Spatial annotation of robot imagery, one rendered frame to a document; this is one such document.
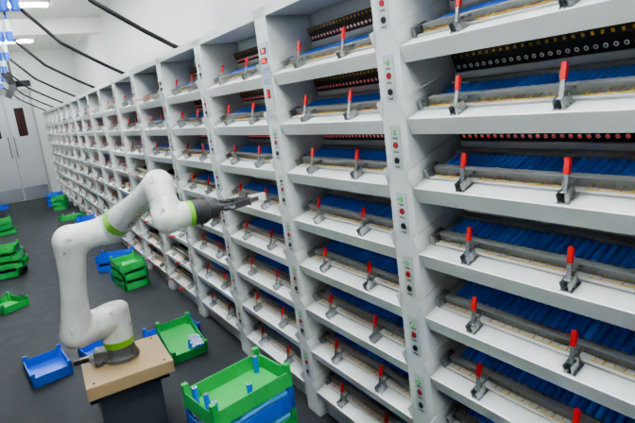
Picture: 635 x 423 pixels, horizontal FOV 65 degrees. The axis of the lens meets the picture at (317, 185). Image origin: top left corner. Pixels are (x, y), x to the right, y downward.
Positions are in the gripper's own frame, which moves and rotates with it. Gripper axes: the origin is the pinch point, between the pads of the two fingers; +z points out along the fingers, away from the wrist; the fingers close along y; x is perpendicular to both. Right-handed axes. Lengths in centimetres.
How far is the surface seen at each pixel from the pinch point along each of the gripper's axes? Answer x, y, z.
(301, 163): 10.5, 6.1, 18.2
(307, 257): -27.8, 4.7, 16.3
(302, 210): -7.8, 5.7, 16.3
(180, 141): 17, -136, 16
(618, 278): -6, 124, 19
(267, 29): 62, 3, 12
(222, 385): -58, 19, -31
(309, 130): 24.3, 23.1, 13.0
